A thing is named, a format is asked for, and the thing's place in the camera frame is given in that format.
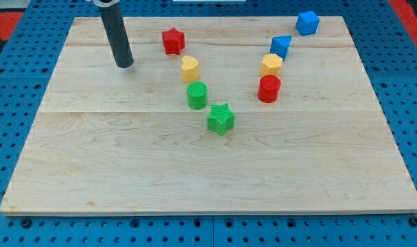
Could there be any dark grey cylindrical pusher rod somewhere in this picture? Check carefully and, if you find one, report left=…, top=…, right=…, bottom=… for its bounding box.
left=98, top=3, right=134, bottom=68

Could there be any blue triangle block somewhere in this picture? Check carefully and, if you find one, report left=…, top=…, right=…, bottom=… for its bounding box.
left=270, top=36, right=292, bottom=60

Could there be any blue cube block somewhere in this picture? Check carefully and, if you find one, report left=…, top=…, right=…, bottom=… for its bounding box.
left=296, top=11, right=320, bottom=36

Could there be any red star block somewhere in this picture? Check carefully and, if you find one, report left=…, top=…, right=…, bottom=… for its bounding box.
left=161, top=27, right=185, bottom=55

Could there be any yellow heart block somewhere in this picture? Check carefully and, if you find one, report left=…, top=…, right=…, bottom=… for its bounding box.
left=181, top=56, right=200, bottom=83

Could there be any green cylinder block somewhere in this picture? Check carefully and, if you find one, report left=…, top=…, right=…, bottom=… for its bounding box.
left=187, top=81, right=208, bottom=110

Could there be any green star block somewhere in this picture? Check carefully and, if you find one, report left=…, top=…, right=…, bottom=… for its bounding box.
left=207, top=104, right=235, bottom=137

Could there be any yellow hexagon block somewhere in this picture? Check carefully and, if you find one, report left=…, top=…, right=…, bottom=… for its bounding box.
left=259, top=54, right=283, bottom=77

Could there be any red cylinder block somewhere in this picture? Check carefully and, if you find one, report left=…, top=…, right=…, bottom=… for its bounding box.
left=257, top=75, right=281, bottom=103

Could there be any silver rod mount collar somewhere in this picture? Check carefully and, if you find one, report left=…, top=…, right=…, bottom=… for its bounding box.
left=87, top=0, right=120, bottom=8

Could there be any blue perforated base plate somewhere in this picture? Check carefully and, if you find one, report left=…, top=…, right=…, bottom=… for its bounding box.
left=0, top=0, right=417, bottom=246

